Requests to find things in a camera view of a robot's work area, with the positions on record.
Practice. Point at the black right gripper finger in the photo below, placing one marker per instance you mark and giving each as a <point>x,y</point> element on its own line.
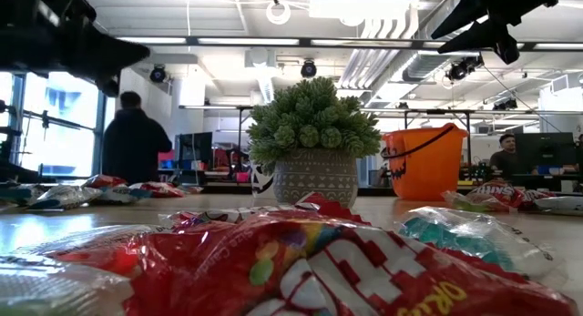
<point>469,8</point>
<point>478,36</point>

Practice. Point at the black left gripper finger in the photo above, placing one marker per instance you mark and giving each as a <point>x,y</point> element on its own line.
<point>109,86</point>
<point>118,54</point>

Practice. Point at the red Skittles candy pack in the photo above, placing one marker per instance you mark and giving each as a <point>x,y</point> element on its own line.
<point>533,200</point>
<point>102,180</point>
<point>157,188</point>
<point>328,209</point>
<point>319,270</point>
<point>496,193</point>

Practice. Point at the clear wrapped pink candy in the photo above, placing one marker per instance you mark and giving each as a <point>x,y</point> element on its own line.
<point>246,213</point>

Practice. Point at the clear wrapped teal candy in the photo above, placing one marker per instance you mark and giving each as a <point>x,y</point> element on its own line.
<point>455,243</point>

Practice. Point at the black ceiling spotlight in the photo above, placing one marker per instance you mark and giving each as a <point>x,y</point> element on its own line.
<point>462,69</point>
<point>158,74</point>
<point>308,68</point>

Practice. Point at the person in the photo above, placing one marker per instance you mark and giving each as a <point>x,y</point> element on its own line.
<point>132,143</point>
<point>503,159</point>

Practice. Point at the black metal rig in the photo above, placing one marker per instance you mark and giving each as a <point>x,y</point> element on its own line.
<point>5,147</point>

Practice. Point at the long ceiling light strip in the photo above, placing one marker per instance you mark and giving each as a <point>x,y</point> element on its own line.
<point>246,41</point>

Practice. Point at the orange plastic pumpkin bucket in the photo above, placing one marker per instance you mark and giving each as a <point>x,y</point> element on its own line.
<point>428,170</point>

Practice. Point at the white plastic bucket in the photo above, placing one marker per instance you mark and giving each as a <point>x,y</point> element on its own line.
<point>262,184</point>

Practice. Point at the green succulent in grey pot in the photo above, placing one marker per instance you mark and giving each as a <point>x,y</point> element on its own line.
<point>314,125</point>

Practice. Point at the grey ventilation duct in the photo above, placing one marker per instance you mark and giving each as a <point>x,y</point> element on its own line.
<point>421,68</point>

